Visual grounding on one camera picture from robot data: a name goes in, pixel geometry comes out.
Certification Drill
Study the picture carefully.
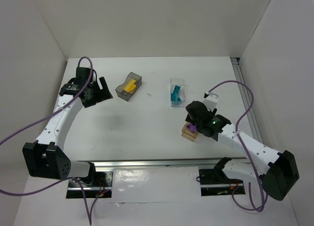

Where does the yellow 2x4 lego brick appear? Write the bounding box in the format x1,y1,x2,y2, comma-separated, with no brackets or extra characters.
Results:
124,79,137,93

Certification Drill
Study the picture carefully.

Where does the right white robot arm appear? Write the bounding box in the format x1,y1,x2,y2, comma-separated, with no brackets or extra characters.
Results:
185,101,299,201

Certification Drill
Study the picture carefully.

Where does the dark grey transparent container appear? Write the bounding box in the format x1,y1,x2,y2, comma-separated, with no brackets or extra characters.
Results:
115,72,142,101

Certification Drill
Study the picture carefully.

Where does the purple sloped lego brick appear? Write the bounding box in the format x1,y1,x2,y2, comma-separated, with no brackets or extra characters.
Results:
186,123,198,133

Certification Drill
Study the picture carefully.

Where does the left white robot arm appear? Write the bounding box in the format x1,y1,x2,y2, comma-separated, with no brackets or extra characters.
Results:
22,67,112,180

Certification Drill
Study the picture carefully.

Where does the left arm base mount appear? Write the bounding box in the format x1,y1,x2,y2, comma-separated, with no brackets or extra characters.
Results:
66,171,113,199

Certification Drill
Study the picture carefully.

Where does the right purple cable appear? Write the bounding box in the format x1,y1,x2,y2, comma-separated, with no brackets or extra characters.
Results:
205,80,268,212

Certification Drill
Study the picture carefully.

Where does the aluminium rail frame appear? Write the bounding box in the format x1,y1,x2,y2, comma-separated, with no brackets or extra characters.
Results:
57,57,270,168

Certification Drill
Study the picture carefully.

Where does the orange transparent container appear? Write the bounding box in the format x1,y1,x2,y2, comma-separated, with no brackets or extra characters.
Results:
181,122,199,142

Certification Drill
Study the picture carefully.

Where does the long yellow lego plate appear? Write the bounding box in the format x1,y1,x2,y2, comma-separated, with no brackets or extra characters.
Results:
123,80,137,93

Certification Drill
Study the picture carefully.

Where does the teal 2x4 lego brick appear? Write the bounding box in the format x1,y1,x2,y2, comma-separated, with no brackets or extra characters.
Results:
171,85,181,100

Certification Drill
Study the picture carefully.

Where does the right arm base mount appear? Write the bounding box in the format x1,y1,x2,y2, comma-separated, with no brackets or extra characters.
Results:
196,157,245,197

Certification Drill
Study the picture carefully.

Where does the clear transparent container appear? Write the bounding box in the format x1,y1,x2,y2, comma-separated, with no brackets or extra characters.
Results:
170,78,185,107

